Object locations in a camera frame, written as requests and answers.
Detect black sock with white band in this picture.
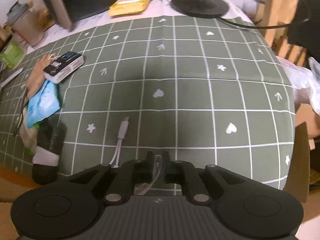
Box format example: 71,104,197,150
31,119,66,185

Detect green checked tablecloth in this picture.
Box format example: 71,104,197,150
1,16,295,189

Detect green white packet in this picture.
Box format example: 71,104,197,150
19,121,41,157

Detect blue tissue pack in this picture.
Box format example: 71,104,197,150
26,80,60,128

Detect black white small box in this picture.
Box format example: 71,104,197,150
43,51,85,84

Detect white plastic bag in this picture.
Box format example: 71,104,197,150
277,56,320,114

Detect white phone gimbal tripod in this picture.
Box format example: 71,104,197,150
0,68,23,90

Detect black round kettle base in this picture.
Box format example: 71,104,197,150
170,0,229,18

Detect green label jar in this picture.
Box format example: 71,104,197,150
1,41,25,69

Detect yellow wet wipes pack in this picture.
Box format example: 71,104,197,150
108,0,151,17

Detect wooden chair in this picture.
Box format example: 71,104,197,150
254,0,307,67

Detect black bag on chair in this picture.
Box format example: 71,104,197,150
287,0,320,62

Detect grey lid shaker bottle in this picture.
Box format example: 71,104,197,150
7,1,48,47

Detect tan drawstring pouch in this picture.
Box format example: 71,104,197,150
21,54,60,98

